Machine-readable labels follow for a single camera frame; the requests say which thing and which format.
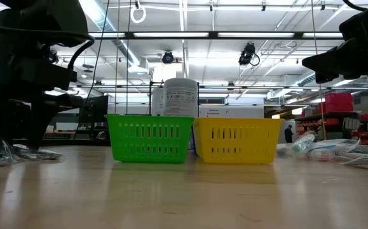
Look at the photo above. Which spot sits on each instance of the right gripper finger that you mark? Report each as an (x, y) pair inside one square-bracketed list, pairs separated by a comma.
[(335, 52), (331, 66)]

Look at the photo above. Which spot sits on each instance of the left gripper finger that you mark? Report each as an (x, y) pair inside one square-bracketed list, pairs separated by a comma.
[(36, 127), (3, 125)]

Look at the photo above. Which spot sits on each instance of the clear-wrapped white toiletry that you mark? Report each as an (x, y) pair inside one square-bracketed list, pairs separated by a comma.
[(51, 155)]

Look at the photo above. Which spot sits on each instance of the small white red toothpaste tube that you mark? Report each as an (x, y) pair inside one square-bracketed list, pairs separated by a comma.
[(322, 156)]

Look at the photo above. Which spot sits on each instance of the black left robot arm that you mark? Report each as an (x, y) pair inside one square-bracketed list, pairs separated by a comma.
[(44, 19)]

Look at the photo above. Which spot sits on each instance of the red storage bins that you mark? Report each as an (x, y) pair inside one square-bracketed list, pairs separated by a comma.
[(337, 101)]

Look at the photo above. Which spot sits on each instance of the black storage shelf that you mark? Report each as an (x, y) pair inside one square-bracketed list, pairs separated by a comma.
[(330, 115)]

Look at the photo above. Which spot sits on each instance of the black monitor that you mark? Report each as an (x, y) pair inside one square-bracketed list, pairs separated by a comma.
[(93, 109)]

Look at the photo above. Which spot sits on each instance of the standing person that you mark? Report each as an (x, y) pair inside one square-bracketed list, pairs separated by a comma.
[(288, 135)]

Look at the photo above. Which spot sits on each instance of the white signboard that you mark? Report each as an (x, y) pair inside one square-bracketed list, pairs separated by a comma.
[(253, 109)]

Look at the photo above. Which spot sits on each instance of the green plastic basket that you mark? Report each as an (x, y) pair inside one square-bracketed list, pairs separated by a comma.
[(150, 141)]

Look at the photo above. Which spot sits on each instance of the red plastic basket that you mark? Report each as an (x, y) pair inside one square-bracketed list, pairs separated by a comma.
[(154, 131)]

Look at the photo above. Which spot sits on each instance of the yellow plastic basket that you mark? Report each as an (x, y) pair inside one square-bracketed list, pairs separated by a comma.
[(237, 142)]

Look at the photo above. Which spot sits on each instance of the white wipes canister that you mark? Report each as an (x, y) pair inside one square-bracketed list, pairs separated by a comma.
[(180, 95)]

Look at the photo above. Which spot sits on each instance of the blue plastic basket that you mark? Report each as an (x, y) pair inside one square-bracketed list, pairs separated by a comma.
[(192, 141)]

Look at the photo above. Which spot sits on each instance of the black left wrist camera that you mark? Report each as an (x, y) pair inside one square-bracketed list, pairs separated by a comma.
[(50, 74)]

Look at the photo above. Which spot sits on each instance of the black overhead mounted camera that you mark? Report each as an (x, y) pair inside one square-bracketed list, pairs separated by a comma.
[(246, 55), (167, 58)]

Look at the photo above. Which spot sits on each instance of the black overhead frame bar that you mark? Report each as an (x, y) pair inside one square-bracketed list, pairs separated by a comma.
[(128, 35)]

